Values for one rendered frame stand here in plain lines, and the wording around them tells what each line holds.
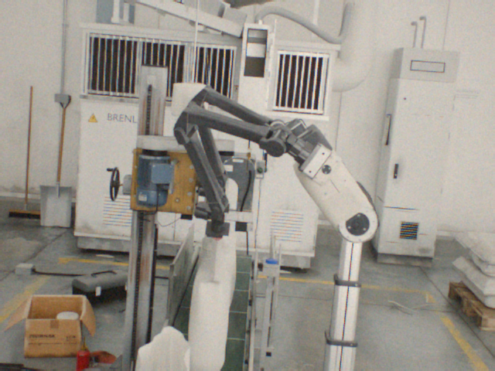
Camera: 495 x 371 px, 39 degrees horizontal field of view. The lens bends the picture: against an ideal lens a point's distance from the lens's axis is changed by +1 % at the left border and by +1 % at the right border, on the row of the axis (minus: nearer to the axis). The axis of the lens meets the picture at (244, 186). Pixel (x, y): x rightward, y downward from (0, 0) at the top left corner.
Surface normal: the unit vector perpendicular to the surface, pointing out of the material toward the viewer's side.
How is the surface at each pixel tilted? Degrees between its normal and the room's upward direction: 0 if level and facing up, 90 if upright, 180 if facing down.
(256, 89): 90
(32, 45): 90
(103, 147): 90
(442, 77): 90
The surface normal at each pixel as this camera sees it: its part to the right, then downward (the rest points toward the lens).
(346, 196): 0.29, 0.58
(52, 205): -0.01, -0.09
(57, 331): 0.22, 0.17
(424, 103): -0.03, 0.15
